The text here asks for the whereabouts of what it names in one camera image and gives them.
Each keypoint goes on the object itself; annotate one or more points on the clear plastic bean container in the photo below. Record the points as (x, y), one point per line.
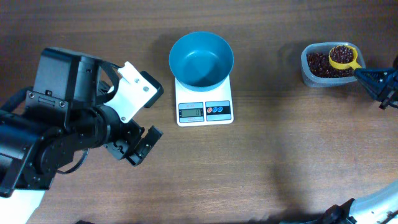
(317, 82)

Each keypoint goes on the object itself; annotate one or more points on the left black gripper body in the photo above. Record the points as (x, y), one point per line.
(127, 145)

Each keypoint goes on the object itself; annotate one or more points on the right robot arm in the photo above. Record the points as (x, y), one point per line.
(381, 206)

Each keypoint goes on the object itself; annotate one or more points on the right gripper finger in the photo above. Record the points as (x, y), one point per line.
(379, 88)
(374, 75)

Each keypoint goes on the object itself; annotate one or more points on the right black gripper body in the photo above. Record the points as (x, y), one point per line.
(382, 106)

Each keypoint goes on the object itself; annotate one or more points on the blue plastic bowl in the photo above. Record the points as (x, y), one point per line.
(201, 61)

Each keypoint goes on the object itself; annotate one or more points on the yellow measuring scoop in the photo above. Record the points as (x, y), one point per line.
(343, 66)

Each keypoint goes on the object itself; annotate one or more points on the red beans in container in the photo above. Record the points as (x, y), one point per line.
(319, 65)

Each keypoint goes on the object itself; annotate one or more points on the white digital kitchen scale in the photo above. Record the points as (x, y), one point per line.
(201, 108)

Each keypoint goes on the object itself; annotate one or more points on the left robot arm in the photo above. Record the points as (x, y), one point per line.
(78, 102)

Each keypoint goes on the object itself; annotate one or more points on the red beans in scoop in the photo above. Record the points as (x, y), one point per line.
(342, 54)

